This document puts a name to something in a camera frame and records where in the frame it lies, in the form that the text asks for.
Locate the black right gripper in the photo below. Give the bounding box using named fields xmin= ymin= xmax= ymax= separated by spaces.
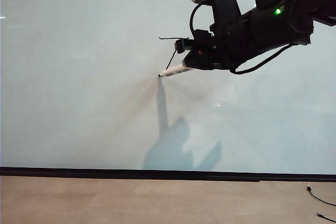
xmin=175 ymin=11 xmax=257 ymax=71

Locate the white whiteboard marker pen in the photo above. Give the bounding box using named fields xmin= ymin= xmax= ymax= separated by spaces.
xmin=157 ymin=62 xmax=197 ymax=78

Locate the large white whiteboard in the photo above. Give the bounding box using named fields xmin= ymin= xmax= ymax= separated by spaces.
xmin=0 ymin=0 xmax=336 ymax=177

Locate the black camera cable loop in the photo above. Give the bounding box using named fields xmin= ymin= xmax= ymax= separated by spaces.
xmin=190 ymin=1 xmax=211 ymax=38

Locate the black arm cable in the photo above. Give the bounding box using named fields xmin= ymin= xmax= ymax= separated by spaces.
xmin=229 ymin=42 xmax=299 ymax=75

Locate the black cable with plug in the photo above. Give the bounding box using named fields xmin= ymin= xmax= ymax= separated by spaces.
xmin=316 ymin=212 xmax=336 ymax=222
xmin=306 ymin=182 xmax=336 ymax=207

